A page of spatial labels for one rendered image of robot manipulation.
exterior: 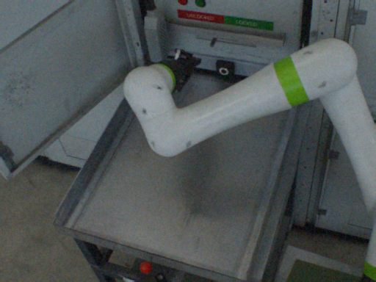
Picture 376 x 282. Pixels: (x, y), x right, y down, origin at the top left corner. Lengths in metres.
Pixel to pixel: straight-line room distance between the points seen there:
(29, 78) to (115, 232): 0.53
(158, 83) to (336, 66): 0.41
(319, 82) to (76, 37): 0.81
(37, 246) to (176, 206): 1.21
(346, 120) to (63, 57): 0.87
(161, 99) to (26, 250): 1.50
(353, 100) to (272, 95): 0.25
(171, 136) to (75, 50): 0.56
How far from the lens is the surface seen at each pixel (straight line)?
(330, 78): 1.13
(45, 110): 1.64
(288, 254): 1.45
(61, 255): 2.44
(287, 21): 1.55
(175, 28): 1.64
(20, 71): 1.52
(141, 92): 1.18
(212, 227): 1.38
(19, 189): 2.74
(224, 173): 1.47
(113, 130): 1.61
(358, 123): 1.30
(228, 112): 1.16
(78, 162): 2.57
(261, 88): 1.14
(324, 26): 1.48
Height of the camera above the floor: 2.04
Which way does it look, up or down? 50 degrees down
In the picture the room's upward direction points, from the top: 9 degrees counter-clockwise
